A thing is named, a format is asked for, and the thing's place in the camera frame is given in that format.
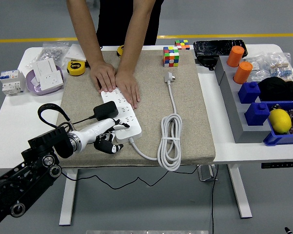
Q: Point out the person's right hand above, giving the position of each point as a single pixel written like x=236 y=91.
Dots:
x=103 y=75

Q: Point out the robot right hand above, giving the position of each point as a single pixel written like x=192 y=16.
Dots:
x=287 y=231

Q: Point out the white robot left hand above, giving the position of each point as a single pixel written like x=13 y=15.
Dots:
x=92 y=130

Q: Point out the person's left hand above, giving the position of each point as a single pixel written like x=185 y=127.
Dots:
x=128 y=86

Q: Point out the black power adapter plug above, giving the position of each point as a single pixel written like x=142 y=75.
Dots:
x=105 y=111

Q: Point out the white power strip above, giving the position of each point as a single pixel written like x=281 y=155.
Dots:
x=134 y=131

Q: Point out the person's right forearm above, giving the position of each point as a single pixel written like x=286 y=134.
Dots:
x=88 y=31

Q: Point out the person's left forearm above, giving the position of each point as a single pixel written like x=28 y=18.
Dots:
x=135 y=36

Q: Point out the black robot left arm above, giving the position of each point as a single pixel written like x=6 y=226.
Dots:
x=39 y=156

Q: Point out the grey-brown mat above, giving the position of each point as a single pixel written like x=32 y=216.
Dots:
x=149 y=97

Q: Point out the yellow tape measure black face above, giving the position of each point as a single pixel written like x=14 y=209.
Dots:
x=75 y=68

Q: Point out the large puzzle cube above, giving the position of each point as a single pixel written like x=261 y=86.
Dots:
x=171 y=57

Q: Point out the person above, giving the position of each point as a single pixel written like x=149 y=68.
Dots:
x=122 y=22

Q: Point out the plastic bag of screws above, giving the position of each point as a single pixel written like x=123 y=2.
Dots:
x=51 y=51

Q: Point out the purple plate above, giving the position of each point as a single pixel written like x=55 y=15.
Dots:
x=46 y=92

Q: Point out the white table leg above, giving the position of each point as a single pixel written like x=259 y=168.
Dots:
x=68 y=200
x=240 y=192

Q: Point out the black table control panel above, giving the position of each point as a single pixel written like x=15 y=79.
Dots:
x=279 y=165

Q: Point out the small puzzle cube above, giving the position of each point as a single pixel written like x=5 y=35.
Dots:
x=182 y=44

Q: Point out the blue plastic bin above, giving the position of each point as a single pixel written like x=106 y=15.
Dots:
x=278 y=140

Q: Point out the white circuit breaker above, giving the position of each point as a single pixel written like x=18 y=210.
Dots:
x=12 y=83

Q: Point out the black wrapped tray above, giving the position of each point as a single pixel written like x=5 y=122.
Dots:
x=217 y=47

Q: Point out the silver box under table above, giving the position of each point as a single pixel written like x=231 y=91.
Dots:
x=206 y=173

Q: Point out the grey stepped block holder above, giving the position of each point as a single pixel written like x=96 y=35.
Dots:
x=234 y=109

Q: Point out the yellow lemon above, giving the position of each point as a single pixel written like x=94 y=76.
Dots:
x=280 y=121

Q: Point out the orange cylinder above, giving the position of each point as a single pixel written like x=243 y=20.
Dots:
x=235 y=57
x=243 y=73

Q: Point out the blue block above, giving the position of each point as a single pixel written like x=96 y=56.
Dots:
x=257 y=114
x=249 y=93

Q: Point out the clear plastic parts bag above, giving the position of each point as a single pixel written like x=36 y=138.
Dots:
x=257 y=69

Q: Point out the black cloth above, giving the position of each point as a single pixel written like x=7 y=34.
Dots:
x=278 y=90

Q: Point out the plastic bag of resistors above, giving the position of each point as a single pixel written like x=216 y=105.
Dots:
x=283 y=67

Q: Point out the white square wall switch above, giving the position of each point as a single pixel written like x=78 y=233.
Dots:
x=75 y=52

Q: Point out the white wall socket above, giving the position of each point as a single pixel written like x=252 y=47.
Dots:
x=50 y=81

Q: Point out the white switch panel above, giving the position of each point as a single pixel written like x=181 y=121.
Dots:
x=46 y=67

